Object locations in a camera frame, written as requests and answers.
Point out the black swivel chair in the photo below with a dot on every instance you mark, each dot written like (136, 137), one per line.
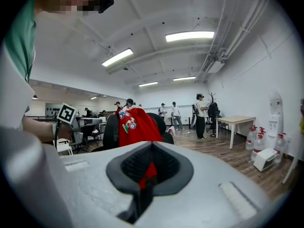
(213, 120)

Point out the person's white green shirt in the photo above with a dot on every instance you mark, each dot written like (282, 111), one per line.
(19, 44)

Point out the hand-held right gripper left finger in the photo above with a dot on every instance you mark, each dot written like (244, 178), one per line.
(95, 186)

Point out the row of clear water jugs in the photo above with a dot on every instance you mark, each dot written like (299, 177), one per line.
(258, 146)

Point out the small white appliance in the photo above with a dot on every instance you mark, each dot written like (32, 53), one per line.
(264, 159)

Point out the small white stool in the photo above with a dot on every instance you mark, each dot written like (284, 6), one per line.
(63, 146)

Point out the long ceiling light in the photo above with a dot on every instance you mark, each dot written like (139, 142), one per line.
(184, 78)
(190, 35)
(117, 57)
(148, 84)

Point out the white water dispenser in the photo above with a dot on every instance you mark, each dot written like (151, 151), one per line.
(275, 113)

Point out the white ceiling air conditioner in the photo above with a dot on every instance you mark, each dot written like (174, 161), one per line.
(215, 66)

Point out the black coat rack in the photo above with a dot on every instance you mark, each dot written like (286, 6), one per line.
(212, 101)

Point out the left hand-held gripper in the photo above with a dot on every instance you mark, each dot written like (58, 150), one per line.
(67, 113)

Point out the white ceiling pipes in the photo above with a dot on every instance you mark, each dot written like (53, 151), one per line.
(237, 34)

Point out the black mesh office chair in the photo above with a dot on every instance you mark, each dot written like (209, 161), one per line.
(111, 132)

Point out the light wood table white legs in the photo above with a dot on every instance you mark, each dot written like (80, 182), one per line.
(235, 120)

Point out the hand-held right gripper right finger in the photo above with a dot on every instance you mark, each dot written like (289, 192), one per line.
(202, 193)

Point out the red printed garment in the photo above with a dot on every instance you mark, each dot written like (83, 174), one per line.
(140, 129)

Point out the person's left forearm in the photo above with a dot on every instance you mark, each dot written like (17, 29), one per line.
(38, 129)

